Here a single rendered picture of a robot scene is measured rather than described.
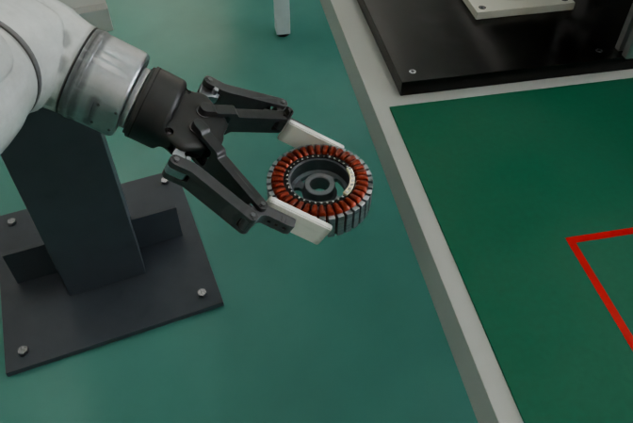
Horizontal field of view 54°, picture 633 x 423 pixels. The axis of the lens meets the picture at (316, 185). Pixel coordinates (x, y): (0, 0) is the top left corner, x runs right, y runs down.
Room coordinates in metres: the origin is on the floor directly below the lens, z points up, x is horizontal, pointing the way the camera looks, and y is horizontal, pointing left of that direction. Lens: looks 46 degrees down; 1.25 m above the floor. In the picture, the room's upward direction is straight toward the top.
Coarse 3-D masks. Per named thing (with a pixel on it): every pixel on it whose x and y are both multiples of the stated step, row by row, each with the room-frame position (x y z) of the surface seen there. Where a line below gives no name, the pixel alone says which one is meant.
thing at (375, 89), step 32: (320, 0) 0.97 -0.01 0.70; (352, 0) 0.89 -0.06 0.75; (352, 32) 0.80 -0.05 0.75; (352, 64) 0.73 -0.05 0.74; (384, 64) 0.72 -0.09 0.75; (384, 96) 0.65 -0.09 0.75; (416, 96) 0.65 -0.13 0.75; (448, 96) 0.65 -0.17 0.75; (384, 128) 0.58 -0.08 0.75; (384, 160) 0.56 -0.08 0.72; (416, 192) 0.48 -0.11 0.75; (416, 224) 0.44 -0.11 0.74; (416, 256) 0.42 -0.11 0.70; (448, 256) 0.39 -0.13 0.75; (448, 288) 0.35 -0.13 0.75; (448, 320) 0.33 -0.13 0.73; (480, 352) 0.28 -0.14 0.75; (480, 384) 0.25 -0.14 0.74; (480, 416) 0.24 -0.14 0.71; (512, 416) 0.22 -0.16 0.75
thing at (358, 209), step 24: (288, 168) 0.48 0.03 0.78; (312, 168) 0.49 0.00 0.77; (336, 168) 0.49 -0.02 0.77; (360, 168) 0.48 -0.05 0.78; (288, 192) 0.44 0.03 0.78; (312, 192) 0.45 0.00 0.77; (336, 192) 0.46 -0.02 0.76; (360, 192) 0.44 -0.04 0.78; (336, 216) 0.42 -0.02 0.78; (360, 216) 0.43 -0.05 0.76
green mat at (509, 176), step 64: (448, 128) 0.58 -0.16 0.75; (512, 128) 0.58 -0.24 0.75; (576, 128) 0.58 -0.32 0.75; (448, 192) 0.47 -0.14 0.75; (512, 192) 0.47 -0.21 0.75; (576, 192) 0.47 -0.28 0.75; (512, 256) 0.39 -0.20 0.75; (512, 320) 0.31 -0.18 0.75; (576, 320) 0.31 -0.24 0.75; (512, 384) 0.25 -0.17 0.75; (576, 384) 0.25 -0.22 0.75
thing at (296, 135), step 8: (288, 120) 0.53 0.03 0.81; (288, 128) 0.52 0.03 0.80; (296, 128) 0.52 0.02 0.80; (304, 128) 0.52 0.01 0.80; (280, 136) 0.53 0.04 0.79; (288, 136) 0.52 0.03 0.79; (296, 136) 0.52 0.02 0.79; (304, 136) 0.52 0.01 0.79; (312, 136) 0.52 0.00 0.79; (320, 136) 0.52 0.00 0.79; (288, 144) 0.53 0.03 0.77; (296, 144) 0.52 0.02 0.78; (304, 144) 0.52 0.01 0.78; (312, 144) 0.52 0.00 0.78; (320, 144) 0.52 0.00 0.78; (328, 144) 0.52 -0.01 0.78; (336, 144) 0.52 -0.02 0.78
